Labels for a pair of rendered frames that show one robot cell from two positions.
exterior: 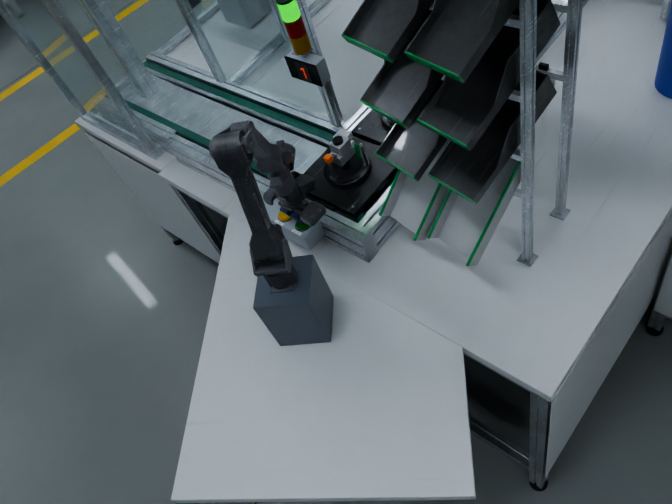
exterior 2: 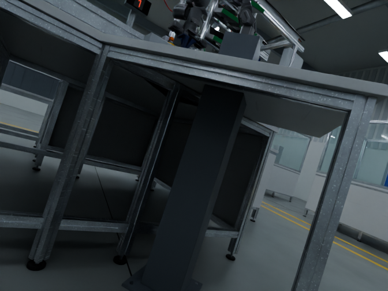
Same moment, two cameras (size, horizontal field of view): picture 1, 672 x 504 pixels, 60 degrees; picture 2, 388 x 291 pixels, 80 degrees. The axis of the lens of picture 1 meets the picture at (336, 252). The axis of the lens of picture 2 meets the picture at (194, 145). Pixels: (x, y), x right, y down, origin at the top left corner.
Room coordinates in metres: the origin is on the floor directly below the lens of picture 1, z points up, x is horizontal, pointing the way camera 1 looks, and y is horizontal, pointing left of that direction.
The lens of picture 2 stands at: (1.01, 1.11, 0.57)
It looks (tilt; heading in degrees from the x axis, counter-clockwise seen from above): 1 degrees up; 266
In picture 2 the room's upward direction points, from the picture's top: 18 degrees clockwise
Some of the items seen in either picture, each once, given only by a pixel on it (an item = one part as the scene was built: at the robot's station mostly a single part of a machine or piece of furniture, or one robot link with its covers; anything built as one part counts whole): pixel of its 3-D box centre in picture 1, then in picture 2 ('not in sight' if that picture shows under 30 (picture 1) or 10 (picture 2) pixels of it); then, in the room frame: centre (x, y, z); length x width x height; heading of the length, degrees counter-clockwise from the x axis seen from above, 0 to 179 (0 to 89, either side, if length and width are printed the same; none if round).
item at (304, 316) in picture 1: (295, 301); (236, 65); (0.88, 0.14, 0.96); 0.14 x 0.14 x 0.20; 68
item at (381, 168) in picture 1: (348, 172); not in sight; (1.23, -0.13, 0.96); 0.24 x 0.24 x 0.02; 31
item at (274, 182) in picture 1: (280, 177); (196, 13); (1.11, 0.05, 1.16); 0.09 x 0.06 x 0.07; 159
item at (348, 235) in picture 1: (261, 188); (119, 36); (1.37, 0.14, 0.91); 0.89 x 0.06 x 0.11; 31
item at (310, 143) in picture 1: (292, 150); not in sight; (1.48, 0.00, 0.91); 0.84 x 0.28 x 0.10; 31
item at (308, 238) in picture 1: (289, 222); (167, 53); (1.17, 0.09, 0.93); 0.21 x 0.07 x 0.06; 31
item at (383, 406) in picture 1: (326, 322); (229, 94); (0.86, 0.10, 0.84); 0.90 x 0.70 x 0.03; 158
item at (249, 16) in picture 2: (269, 258); (249, 22); (0.88, 0.15, 1.15); 0.09 x 0.07 x 0.06; 69
